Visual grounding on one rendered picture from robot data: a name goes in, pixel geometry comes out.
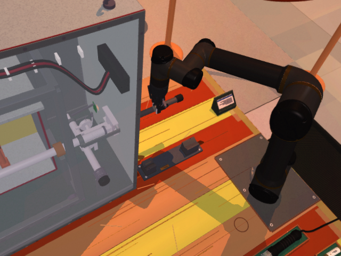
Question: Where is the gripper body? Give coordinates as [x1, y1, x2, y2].
[148, 84, 168, 104]

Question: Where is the grey lever with black knob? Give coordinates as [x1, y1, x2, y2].
[140, 93, 184, 117]

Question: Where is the white crank with dark grip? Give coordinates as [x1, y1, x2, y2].
[66, 105, 120, 187]

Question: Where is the grey breaker cabinet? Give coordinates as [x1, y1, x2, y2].
[0, 7, 147, 256]

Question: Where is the black block in cabinet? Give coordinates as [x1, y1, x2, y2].
[96, 43, 131, 94]

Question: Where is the blue plate with dark blocks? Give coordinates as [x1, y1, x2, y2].
[137, 137, 204, 182]

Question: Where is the black tent sign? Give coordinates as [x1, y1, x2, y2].
[210, 90, 237, 116]

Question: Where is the grey base sheet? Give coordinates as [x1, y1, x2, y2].
[214, 134, 321, 233]

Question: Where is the orange collar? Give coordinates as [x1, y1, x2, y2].
[52, 142, 66, 157]

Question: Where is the white rod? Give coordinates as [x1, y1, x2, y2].
[0, 148, 58, 180]

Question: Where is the black ribbed tool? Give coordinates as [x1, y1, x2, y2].
[266, 229, 304, 256]

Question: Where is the orange post with round foot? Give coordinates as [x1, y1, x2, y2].
[149, 0, 184, 61]
[303, 23, 341, 92]

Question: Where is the red and black cable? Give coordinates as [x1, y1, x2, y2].
[0, 59, 111, 95]

